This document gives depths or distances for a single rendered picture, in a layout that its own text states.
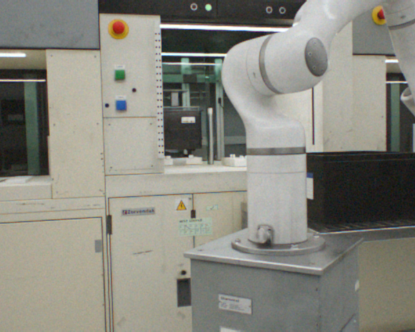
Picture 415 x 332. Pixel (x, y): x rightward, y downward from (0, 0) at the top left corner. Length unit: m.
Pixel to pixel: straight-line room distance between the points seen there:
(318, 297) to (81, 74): 1.08
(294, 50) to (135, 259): 0.99
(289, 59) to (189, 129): 1.31
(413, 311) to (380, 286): 0.19
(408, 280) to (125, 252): 1.10
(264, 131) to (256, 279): 0.28
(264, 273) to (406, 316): 1.27
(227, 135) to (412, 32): 1.41
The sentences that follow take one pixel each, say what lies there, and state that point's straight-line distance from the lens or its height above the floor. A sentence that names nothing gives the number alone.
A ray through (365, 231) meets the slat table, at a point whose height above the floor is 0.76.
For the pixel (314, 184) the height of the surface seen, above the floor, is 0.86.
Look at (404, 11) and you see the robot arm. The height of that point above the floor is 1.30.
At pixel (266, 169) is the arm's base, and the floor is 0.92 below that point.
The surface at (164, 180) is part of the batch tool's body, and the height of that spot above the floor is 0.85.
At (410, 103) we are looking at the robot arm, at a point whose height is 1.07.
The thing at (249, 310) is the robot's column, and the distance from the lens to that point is 0.90.
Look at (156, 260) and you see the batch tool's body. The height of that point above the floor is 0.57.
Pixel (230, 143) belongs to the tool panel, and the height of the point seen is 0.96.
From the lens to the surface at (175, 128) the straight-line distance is 2.14.
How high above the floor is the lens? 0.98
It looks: 3 degrees down
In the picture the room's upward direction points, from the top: 1 degrees counter-clockwise
